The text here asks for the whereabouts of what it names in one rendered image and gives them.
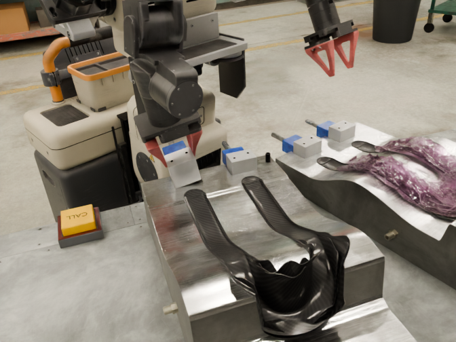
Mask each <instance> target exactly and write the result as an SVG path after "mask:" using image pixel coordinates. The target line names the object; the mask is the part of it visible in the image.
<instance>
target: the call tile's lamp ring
mask: <svg viewBox="0 0 456 342"><path fill-rule="evenodd" d="M93 209H94V210H95V213H96V221H97V226H98V228H97V229H92V230H89V231H84V232H81V233H76V234H73V235H67V236H64V237H62V229H61V215H60V216H58V241H59V240H64V239H67V238H72V237H75V236H78V235H83V234H87V233H91V232H95V231H100V230H102V227H101V222H100V215H99V210H98V207H95V208H93Z"/></svg>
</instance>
